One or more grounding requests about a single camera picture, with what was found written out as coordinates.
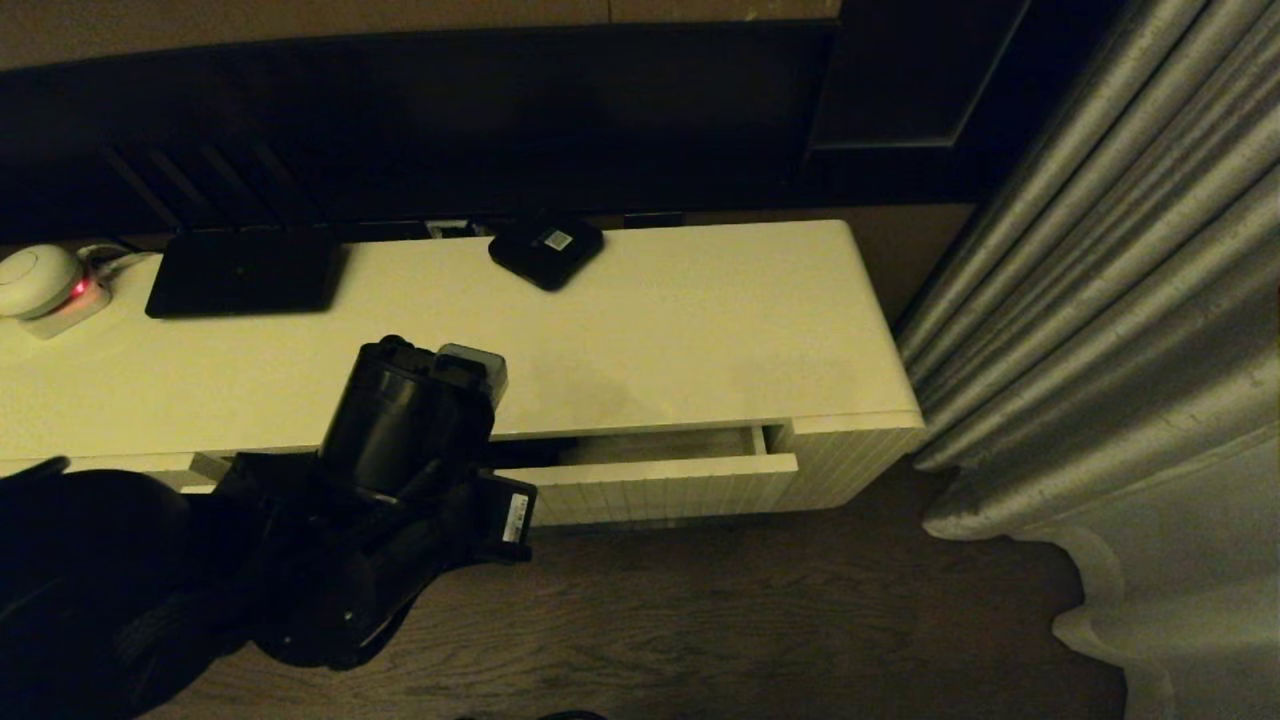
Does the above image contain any cream fluted drawer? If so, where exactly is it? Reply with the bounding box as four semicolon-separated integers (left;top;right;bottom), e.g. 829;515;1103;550
188;425;801;530

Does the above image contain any white low cabinet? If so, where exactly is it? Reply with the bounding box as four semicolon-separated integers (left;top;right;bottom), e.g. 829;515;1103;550
0;220;929;531

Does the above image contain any small black square box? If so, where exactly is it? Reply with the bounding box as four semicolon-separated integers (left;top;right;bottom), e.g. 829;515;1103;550
487;213;606;294

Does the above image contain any black flat set-top box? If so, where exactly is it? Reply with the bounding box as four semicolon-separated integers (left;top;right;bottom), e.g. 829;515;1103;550
144;228;352;321

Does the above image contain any black television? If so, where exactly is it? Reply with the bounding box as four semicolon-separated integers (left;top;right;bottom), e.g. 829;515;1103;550
0;18;841;246

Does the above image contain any white power strip red light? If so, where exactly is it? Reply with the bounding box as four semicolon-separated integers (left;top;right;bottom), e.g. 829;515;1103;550
20;272;115;342

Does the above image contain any white round device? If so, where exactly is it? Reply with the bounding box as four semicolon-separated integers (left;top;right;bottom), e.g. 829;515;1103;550
0;244;87;321

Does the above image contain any grey textured curtain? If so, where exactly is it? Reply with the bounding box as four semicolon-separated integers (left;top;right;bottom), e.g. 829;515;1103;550
893;0;1280;546

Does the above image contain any white sheer curtain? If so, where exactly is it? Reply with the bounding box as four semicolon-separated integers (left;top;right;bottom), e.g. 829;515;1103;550
1045;420;1280;720

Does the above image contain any white power cord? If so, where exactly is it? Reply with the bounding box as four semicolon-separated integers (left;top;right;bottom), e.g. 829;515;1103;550
78;241;163;281

